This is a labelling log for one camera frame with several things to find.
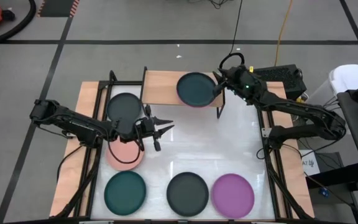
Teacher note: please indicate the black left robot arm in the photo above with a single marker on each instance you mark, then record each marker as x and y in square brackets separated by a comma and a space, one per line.
[79, 126]

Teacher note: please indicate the purple plate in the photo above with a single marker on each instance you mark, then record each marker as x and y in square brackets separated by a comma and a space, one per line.
[232, 196]

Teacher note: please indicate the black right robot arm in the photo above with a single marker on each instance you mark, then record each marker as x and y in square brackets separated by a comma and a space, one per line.
[306, 115]

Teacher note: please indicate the green teal plate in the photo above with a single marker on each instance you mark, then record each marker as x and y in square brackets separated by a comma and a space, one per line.
[125, 193]

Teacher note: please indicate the white sign card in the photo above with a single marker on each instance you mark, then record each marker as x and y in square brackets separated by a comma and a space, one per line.
[310, 163]

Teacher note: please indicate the wooden shelf with black frame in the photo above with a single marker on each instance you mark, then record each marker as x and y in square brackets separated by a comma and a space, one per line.
[160, 87]

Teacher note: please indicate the dark grey plate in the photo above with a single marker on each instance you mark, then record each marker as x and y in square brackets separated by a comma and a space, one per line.
[123, 105]
[187, 194]

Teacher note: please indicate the small blue object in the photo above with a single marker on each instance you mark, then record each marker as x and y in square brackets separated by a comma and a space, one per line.
[324, 193]

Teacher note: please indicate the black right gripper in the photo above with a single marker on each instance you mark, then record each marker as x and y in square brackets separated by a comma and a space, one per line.
[242, 82]

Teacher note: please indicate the black case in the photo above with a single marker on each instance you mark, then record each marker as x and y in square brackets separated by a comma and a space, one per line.
[340, 172]

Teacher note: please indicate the dark teal plate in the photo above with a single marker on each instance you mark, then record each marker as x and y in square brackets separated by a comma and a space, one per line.
[194, 90]

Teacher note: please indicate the black ventilated power box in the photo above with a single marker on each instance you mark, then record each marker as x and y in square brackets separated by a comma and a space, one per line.
[281, 79]

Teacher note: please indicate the black mat with striped edges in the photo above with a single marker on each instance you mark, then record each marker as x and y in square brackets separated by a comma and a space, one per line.
[56, 7]

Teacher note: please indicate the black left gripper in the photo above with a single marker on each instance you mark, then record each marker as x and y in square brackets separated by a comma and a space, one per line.
[141, 129]

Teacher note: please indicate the silver metal bracket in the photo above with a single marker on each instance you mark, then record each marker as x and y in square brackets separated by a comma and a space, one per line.
[266, 132]

